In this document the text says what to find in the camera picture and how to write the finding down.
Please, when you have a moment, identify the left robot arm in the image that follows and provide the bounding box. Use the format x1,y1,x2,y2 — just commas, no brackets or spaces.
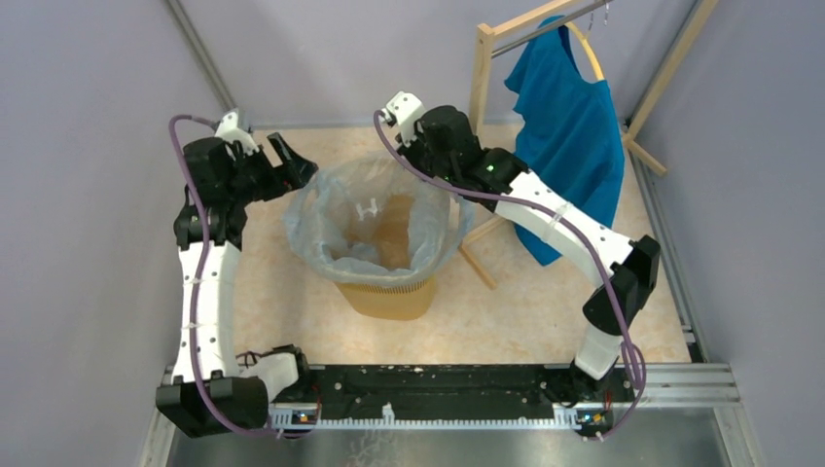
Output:
156,132,318,438

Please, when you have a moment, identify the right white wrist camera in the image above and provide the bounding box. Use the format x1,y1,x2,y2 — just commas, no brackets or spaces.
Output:
379,90,426,146

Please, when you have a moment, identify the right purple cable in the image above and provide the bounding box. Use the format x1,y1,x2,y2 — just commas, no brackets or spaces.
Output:
372,109,648,442

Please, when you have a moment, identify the blue t-shirt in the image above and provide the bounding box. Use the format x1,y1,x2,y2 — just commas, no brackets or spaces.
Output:
504,25,625,227

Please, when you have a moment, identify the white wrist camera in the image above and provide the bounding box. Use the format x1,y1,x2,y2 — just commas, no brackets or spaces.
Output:
379,90,426,146
214,107,259,156

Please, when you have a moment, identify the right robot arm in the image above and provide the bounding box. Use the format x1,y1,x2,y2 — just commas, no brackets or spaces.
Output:
374,105,661,401

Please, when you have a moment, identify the metal corner post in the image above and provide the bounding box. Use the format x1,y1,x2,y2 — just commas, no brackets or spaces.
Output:
161,0,237,110

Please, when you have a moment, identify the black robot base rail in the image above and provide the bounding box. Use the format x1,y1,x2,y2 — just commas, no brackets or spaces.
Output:
274,364,634,421

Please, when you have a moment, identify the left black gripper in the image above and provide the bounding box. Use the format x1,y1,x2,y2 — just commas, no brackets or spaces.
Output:
225,131,317,205

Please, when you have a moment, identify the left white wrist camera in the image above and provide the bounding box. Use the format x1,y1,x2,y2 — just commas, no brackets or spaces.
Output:
214,107,259,156

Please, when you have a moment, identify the yellow clothes hanger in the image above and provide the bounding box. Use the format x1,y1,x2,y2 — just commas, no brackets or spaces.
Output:
565,21,605,82

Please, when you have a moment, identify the yellow mesh trash bin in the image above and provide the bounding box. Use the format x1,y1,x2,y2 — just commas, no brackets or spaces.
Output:
332,193,440,322

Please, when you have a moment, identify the white cable duct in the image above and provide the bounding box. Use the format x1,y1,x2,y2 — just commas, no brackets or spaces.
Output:
269,404,613,433

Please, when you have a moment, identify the wooden clothes rack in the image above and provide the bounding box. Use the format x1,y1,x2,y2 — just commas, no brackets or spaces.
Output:
457,0,721,291

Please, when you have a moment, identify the blue plastic trash bag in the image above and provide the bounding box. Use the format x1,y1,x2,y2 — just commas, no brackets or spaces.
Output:
283,154,475,287

